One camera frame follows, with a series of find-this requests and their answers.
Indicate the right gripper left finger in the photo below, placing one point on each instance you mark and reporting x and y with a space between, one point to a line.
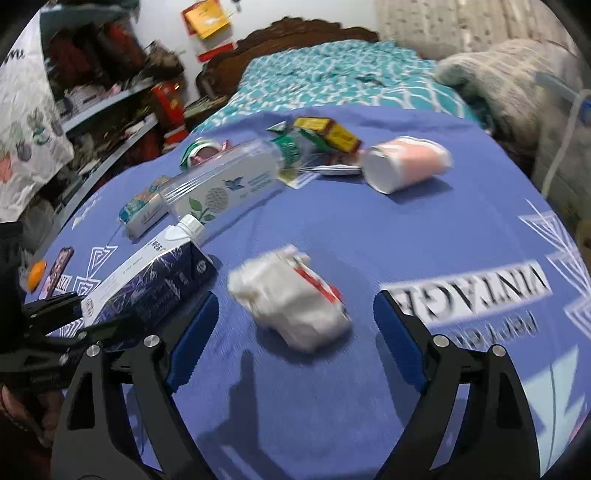
119 420

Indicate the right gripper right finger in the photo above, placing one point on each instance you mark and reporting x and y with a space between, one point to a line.
496 438

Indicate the dark blue milk carton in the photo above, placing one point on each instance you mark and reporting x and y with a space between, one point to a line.
155 279

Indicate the blue white sponge pack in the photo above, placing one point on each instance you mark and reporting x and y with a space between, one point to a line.
143 211

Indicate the clear plastic water bottle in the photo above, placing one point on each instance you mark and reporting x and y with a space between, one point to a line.
231 179

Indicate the white red wrapper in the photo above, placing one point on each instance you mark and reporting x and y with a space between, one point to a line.
283 293

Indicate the crushed green soda can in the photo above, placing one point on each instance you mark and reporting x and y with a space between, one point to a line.
182 164

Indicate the pink paper cup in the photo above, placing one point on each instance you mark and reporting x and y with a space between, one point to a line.
404 162

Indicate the green silver snack wrapper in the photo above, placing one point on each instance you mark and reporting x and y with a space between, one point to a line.
307 155

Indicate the yellow small cardboard box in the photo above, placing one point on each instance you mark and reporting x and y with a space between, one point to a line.
331 132

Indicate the pink wrapper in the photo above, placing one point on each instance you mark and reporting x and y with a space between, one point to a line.
200 151

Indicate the person's right hand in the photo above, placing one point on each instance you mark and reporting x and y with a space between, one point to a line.
38 414

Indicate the black smartphone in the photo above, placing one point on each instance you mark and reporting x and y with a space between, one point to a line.
55 272

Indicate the white floral plastic bag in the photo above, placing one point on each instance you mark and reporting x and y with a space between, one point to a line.
34 146

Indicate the red gift box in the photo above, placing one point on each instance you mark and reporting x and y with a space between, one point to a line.
169 111

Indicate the blue printed blanket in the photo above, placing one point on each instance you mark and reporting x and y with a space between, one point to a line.
478 255

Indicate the brown handbag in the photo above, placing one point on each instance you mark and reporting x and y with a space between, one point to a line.
162 64

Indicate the carved wooden headboard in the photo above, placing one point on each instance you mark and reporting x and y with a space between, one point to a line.
219 77

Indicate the lower clear storage bin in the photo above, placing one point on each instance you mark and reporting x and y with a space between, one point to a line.
562 166

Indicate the folded checkered quilt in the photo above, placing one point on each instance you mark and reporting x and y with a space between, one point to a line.
504 78

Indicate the teal patterned duvet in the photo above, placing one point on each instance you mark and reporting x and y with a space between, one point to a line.
340 73

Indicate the beige patterned curtain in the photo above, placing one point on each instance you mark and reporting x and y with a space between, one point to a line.
436 29

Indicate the grey wall shelves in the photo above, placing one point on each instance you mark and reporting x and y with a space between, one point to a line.
102 136

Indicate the red yellow wall calendar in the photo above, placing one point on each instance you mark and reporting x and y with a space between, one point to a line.
209 29

